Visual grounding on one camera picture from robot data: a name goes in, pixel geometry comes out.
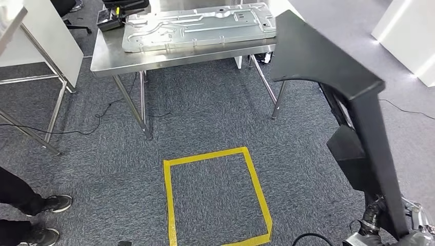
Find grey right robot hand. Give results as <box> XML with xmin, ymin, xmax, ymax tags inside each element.
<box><xmin>390</xmin><ymin>197</ymin><xmax>435</xmax><ymax>246</ymax></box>

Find black plastic car part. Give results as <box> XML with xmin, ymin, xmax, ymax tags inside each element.
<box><xmin>270</xmin><ymin>9</ymin><xmax>410</xmax><ymax>240</ymax></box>

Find stainless steel workbench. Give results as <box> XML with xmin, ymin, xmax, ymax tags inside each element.
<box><xmin>90</xmin><ymin>0</ymin><xmax>290</xmax><ymax>140</ymax></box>

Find yellow floor tape square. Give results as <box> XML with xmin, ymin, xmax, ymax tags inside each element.
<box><xmin>163</xmin><ymin>147</ymin><xmax>273</xmax><ymax>246</ymax></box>

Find stamped sheet metal panel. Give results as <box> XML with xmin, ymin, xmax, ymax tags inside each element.
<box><xmin>121</xmin><ymin>2</ymin><xmax>277</xmax><ymax>54</ymax></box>

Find black tool with yellow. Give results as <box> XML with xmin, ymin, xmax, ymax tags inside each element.
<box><xmin>96</xmin><ymin>0</ymin><xmax>151</xmax><ymax>33</ymax></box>

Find black office chair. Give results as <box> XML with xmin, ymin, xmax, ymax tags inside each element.
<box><xmin>50</xmin><ymin>0</ymin><xmax>93</xmax><ymax>35</ymax></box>

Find person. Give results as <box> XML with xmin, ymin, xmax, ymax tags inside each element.
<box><xmin>0</xmin><ymin>166</ymin><xmax>74</xmax><ymax>246</ymax></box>

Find white board panel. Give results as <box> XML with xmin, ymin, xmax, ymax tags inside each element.
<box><xmin>0</xmin><ymin>0</ymin><xmax>85</xmax><ymax>94</ymax></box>

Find stainless steel side table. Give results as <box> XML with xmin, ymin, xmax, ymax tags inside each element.
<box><xmin>0</xmin><ymin>5</ymin><xmax>77</xmax><ymax>157</ymax></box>

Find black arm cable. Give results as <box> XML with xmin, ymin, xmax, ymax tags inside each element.
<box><xmin>291</xmin><ymin>232</ymin><xmax>337</xmax><ymax>246</ymax></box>

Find black floor cable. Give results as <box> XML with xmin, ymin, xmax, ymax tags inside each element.
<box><xmin>0</xmin><ymin>73</ymin><xmax>139</xmax><ymax>135</ymax></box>
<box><xmin>378</xmin><ymin>98</ymin><xmax>435</xmax><ymax>120</ymax></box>

